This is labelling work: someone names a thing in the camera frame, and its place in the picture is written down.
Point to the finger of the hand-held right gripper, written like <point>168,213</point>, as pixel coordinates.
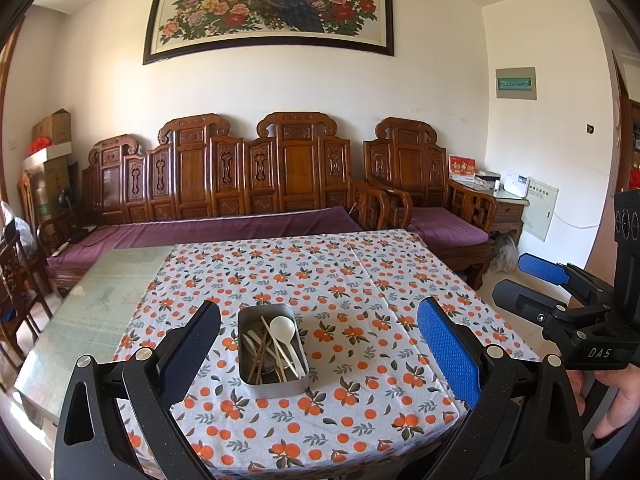
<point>525,300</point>
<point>542,267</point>

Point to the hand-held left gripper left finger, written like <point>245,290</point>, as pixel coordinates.
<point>187,355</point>

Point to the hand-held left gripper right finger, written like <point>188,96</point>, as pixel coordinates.
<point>447,355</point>

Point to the rectangular metal tray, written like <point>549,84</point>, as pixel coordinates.
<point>272,390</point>

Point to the person's right hand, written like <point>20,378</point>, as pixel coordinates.
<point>617,395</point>

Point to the white plastic bag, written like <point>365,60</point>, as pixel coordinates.
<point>505,255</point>

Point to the wooden side table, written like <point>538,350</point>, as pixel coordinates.
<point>510,210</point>

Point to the white desk device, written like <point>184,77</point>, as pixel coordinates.
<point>516,186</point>

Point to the purple armchair cushion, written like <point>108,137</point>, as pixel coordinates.
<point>450,225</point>

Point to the purple sofa cushion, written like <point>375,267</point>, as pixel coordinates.
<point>200,230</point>

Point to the red desk calendar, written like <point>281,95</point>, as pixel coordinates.
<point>462,167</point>

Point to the orange print tablecloth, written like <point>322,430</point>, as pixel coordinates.
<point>325,270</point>

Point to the carved wooden armchair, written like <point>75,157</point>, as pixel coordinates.
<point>405,165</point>

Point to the wooden dining chair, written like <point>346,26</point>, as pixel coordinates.
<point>20,290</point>

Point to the carved wooden sofa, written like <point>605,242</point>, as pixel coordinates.
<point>200,170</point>

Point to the black desk lamp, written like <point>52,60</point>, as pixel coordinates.
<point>65,200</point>

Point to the clear plastic bag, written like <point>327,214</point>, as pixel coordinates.
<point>17,230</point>

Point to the stack of cardboard boxes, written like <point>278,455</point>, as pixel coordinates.
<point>50,190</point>

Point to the white flat box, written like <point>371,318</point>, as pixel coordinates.
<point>47,156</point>

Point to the brown cardboard box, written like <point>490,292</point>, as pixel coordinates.
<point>52,127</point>

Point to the framed peacock painting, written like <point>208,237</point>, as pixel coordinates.
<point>270,7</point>

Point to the white wall cabinet door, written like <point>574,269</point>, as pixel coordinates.
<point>540,210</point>

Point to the wall breaker panel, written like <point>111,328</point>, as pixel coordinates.
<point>516,83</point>

